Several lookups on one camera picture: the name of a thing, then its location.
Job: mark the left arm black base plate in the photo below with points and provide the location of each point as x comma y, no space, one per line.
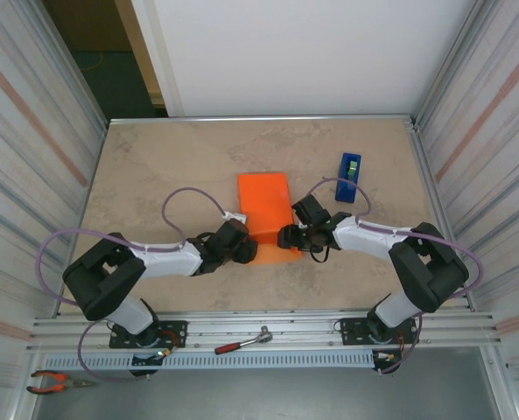
176,328

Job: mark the aluminium side frame profile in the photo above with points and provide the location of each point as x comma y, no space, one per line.
438,175

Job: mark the aluminium table edge profile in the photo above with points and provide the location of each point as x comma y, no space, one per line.
263,119

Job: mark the yellow power connector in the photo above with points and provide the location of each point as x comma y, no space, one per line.
390,357
166,352

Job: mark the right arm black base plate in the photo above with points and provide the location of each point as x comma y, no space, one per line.
351,326

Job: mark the green tape roll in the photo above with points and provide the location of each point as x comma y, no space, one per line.
351,170

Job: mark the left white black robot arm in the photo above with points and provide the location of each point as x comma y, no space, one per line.
167,262

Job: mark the beige door frame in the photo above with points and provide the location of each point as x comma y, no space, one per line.
143,52

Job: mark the orange cloth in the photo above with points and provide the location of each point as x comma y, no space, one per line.
263,197

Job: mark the long aluminium mounting rail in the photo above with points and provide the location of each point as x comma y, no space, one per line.
285,321

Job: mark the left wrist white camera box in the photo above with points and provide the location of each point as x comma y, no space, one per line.
237,216

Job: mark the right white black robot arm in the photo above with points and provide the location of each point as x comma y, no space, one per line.
364,238

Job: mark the blue tape dispenser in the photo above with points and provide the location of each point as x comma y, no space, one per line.
343,184

